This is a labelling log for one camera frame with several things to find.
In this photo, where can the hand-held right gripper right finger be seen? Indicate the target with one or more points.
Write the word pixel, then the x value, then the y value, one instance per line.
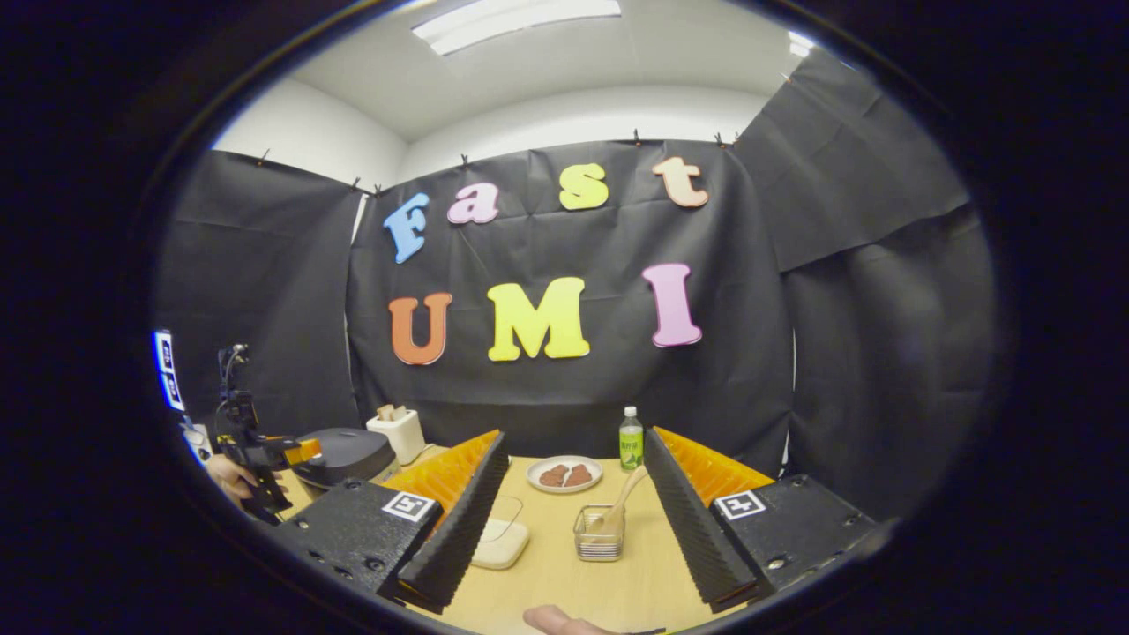
pixel 688 529

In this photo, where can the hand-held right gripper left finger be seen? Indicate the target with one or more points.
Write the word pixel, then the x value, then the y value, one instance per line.
pixel 463 534

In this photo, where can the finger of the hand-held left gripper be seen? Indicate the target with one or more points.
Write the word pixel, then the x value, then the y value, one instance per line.
pixel 304 451

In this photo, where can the clear box of white rice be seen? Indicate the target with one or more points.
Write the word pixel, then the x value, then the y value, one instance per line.
pixel 503 542

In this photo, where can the grey rice cooker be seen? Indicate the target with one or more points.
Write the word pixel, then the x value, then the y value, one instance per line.
pixel 353 454

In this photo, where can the wooden spoon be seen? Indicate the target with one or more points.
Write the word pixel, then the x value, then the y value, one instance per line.
pixel 628 489

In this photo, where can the white desk machine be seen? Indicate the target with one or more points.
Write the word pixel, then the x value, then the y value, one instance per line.
pixel 198 438

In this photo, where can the white round plate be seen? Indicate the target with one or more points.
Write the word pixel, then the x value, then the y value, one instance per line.
pixel 534 476

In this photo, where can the green tea bottle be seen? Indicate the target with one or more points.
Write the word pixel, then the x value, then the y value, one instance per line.
pixel 631 450

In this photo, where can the white toaster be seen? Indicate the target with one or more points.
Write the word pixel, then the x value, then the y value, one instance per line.
pixel 404 438

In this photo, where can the computer monitor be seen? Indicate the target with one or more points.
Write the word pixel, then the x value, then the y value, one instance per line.
pixel 168 370

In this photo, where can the brown meat piece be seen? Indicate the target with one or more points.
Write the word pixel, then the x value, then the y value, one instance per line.
pixel 579 475
pixel 554 476

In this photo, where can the black backdrop cloth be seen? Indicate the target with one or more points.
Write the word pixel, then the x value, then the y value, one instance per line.
pixel 573 397

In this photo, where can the large ceiling light panel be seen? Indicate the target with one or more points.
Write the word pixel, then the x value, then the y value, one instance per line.
pixel 512 22

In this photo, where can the small ceiling light panel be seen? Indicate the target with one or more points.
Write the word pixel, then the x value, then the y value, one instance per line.
pixel 801 44

